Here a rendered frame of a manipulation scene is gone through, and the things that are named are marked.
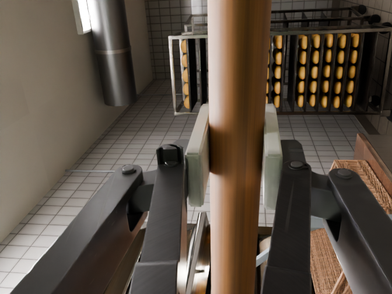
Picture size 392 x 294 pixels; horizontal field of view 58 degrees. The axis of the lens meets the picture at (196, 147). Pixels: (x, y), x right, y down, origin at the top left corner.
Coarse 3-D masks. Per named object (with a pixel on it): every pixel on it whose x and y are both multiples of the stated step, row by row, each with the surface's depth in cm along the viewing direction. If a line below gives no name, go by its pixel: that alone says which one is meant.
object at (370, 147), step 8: (360, 136) 186; (368, 136) 186; (376, 136) 186; (384, 136) 185; (360, 144) 184; (368, 144) 177; (376, 144) 178; (384, 144) 177; (360, 152) 184; (368, 152) 172; (376, 152) 169; (384, 152) 170; (368, 160) 172; (376, 160) 162; (384, 160) 162; (376, 168) 161; (384, 168) 155; (384, 176) 151; (384, 184) 151
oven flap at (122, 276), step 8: (144, 232) 209; (136, 240) 204; (136, 248) 197; (128, 256) 193; (136, 256) 190; (120, 264) 190; (128, 264) 186; (120, 272) 183; (128, 272) 180; (112, 280) 180; (120, 280) 177; (128, 280) 171; (112, 288) 174; (120, 288) 172; (128, 288) 167
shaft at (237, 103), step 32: (224, 0) 15; (256, 0) 15; (224, 32) 16; (256, 32) 16; (224, 64) 17; (256, 64) 17; (224, 96) 17; (256, 96) 17; (224, 128) 18; (256, 128) 18; (224, 160) 19; (256, 160) 19; (224, 192) 20; (256, 192) 20; (224, 224) 21; (256, 224) 21; (224, 256) 22; (256, 256) 23; (224, 288) 23
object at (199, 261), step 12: (204, 216) 197; (204, 228) 191; (204, 240) 187; (204, 252) 183; (192, 264) 165; (204, 264) 179; (192, 276) 158; (204, 276) 176; (192, 288) 153; (204, 288) 172
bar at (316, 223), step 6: (312, 216) 119; (390, 216) 117; (312, 222) 119; (318, 222) 119; (312, 228) 122; (318, 228) 122; (264, 252) 130; (258, 258) 131; (264, 258) 130; (258, 264) 132
